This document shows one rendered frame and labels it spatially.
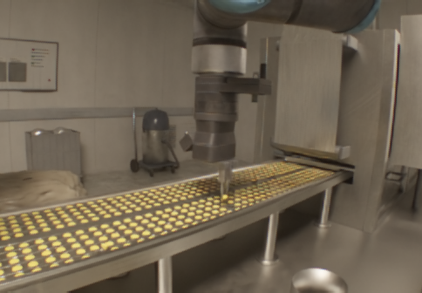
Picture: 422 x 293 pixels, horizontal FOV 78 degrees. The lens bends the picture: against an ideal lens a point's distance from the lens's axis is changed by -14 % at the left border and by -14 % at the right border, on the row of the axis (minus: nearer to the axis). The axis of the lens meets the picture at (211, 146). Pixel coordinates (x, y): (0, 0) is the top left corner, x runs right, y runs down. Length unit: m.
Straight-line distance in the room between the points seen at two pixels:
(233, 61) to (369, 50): 0.47
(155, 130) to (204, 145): 3.75
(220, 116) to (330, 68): 0.42
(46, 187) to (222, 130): 0.33
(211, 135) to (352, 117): 0.48
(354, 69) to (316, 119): 0.17
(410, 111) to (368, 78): 0.14
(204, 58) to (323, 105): 0.43
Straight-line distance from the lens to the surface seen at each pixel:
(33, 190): 0.57
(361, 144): 0.84
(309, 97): 0.83
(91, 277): 0.36
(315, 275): 0.49
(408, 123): 0.87
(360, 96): 0.84
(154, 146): 4.26
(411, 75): 0.88
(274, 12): 0.39
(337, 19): 0.42
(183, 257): 0.66
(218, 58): 0.46
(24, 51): 4.15
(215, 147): 0.47
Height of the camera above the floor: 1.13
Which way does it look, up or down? 9 degrees down
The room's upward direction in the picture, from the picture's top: 3 degrees clockwise
